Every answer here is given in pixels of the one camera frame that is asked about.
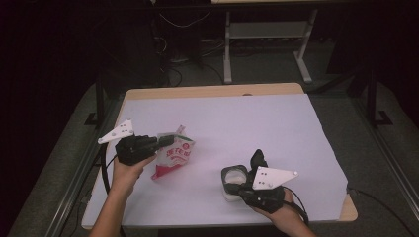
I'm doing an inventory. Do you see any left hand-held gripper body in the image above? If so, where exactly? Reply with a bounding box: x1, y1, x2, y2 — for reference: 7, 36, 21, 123
97, 118, 161, 167

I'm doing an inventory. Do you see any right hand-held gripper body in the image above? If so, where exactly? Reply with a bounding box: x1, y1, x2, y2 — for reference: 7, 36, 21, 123
241, 165, 299, 214

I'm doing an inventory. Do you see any red and white salt bag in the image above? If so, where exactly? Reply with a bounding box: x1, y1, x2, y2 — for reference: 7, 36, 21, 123
150, 124, 196, 181

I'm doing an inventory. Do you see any clear jar with black lid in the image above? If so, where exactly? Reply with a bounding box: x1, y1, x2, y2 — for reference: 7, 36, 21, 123
220, 148, 269, 202

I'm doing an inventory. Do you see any person's right hand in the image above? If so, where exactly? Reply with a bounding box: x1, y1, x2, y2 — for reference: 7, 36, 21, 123
253, 188, 304, 229

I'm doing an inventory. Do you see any person's left hand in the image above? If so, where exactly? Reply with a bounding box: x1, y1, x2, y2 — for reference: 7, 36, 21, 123
110, 154, 158, 196

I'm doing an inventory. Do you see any white table cover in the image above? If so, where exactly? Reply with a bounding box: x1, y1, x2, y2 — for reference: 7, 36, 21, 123
82, 93, 350, 228

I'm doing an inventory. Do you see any black metal stand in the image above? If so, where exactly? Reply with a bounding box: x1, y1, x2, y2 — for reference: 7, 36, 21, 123
365, 65, 394, 128
83, 74, 107, 127

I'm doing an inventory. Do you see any right hand-held gripper cable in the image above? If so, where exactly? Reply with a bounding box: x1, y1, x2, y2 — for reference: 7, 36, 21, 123
283, 186, 310, 227

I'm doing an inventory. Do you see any black floor cable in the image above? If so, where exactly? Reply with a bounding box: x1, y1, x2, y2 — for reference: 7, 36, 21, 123
166, 66, 184, 88

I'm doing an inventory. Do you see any aluminium rail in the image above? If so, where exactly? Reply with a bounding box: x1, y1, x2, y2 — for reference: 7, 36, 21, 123
349, 95, 419, 211
45, 95, 127, 237

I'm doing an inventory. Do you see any white metal desk frame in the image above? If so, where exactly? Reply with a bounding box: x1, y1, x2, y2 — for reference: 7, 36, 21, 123
222, 9, 319, 84

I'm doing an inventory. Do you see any hanging white cable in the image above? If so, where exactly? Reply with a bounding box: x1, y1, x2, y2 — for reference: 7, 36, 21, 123
159, 11, 211, 30

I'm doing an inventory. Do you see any thin black cable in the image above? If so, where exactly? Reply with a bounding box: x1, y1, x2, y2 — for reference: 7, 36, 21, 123
347, 187, 417, 237

